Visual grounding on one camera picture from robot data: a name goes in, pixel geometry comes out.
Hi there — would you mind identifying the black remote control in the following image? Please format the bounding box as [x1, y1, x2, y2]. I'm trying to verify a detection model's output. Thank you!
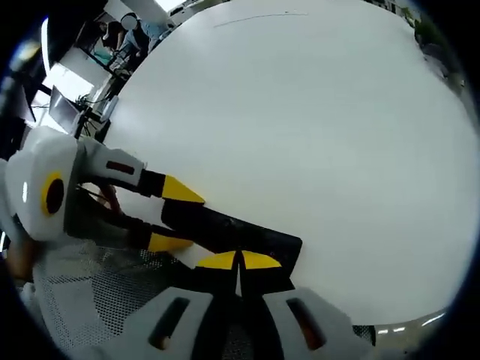
[160, 202, 304, 292]

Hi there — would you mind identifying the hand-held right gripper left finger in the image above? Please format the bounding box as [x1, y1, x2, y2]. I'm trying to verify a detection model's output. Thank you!
[84, 250, 241, 360]

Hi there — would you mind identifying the grey mesh chair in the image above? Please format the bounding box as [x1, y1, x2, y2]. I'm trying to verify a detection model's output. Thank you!
[16, 239, 196, 357]

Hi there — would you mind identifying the white power strip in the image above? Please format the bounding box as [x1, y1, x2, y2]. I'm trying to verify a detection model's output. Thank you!
[100, 95, 120, 122]

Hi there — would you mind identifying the open laptop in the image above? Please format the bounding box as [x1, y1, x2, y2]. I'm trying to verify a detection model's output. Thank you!
[48, 85, 82, 132]

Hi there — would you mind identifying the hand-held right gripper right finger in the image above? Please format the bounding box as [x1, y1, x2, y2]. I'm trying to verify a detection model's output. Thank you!
[238, 249, 376, 360]

